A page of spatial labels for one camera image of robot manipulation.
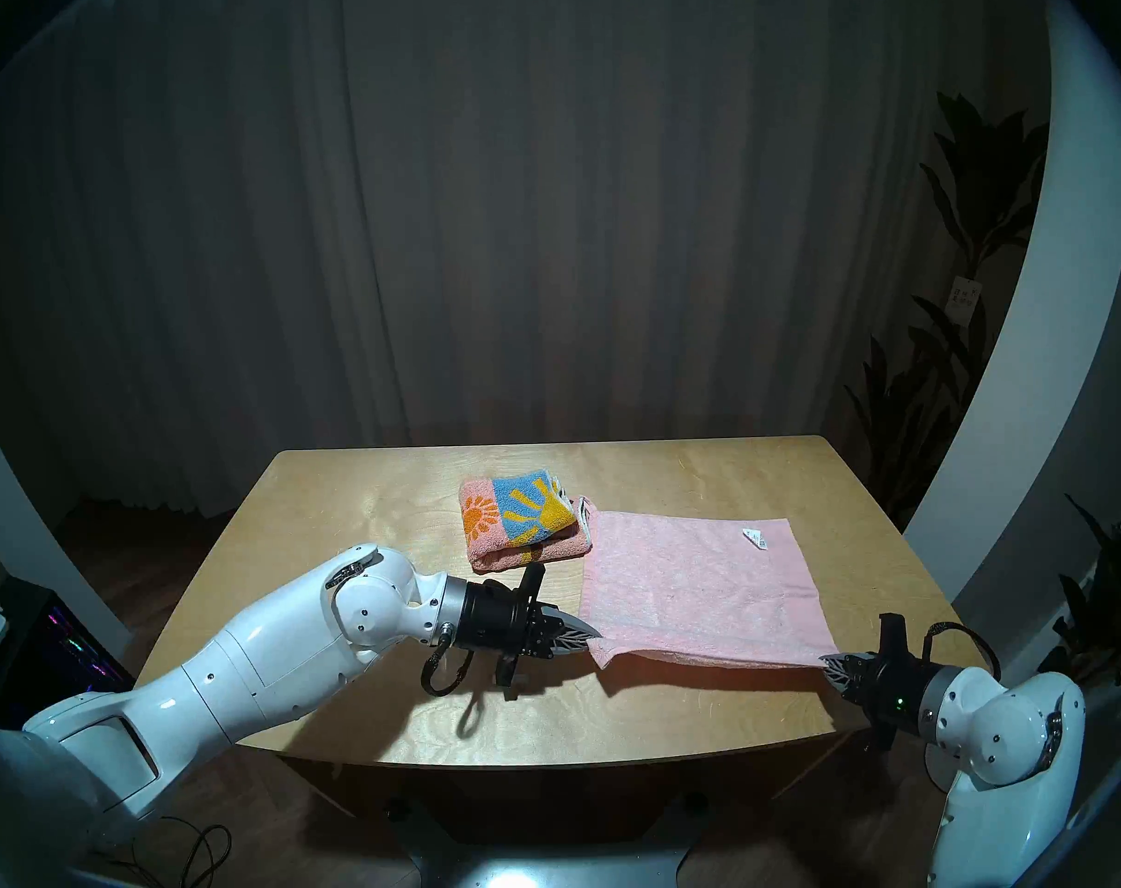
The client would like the tall dark leafy plant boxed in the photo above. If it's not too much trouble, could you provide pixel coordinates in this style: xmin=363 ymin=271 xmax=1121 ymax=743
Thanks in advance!
xmin=843 ymin=91 xmax=1052 ymax=526

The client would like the black floor cable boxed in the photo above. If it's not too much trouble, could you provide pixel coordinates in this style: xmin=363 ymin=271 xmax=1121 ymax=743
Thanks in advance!
xmin=107 ymin=817 xmax=233 ymax=888

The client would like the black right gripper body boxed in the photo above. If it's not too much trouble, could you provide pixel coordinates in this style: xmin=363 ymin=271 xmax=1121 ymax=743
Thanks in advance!
xmin=859 ymin=613 xmax=947 ymax=758

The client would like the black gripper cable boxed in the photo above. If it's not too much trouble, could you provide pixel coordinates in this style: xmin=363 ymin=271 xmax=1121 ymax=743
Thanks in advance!
xmin=420 ymin=632 xmax=478 ymax=697
xmin=921 ymin=623 xmax=1001 ymax=679

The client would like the black computer tower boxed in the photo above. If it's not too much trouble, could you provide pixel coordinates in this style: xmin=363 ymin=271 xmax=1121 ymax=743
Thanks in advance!
xmin=0 ymin=576 xmax=136 ymax=730

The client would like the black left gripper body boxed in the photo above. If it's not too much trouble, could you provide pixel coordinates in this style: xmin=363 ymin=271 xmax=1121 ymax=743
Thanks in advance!
xmin=457 ymin=562 xmax=563 ymax=702

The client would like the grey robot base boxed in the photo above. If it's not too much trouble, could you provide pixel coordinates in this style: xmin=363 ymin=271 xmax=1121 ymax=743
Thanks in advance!
xmin=403 ymin=798 xmax=709 ymax=888

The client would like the plain pink terry towel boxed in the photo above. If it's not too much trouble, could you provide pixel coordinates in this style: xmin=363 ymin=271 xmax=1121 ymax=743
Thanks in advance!
xmin=579 ymin=499 xmax=839 ymax=670

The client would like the dark spiky potted plant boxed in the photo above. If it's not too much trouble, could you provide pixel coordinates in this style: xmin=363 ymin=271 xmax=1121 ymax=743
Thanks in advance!
xmin=1023 ymin=470 xmax=1121 ymax=711

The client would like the sunflower print terry towel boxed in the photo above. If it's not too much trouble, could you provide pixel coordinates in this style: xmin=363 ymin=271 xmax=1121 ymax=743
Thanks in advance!
xmin=459 ymin=470 xmax=591 ymax=574

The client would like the grey pleated curtain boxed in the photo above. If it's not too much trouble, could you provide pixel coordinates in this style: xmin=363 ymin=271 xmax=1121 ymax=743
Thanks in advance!
xmin=0 ymin=0 xmax=1052 ymax=526

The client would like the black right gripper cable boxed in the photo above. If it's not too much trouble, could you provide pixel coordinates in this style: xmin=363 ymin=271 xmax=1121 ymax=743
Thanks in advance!
xmin=921 ymin=623 xmax=1001 ymax=679

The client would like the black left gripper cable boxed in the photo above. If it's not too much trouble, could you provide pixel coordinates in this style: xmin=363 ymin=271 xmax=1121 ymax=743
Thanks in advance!
xmin=420 ymin=632 xmax=478 ymax=697

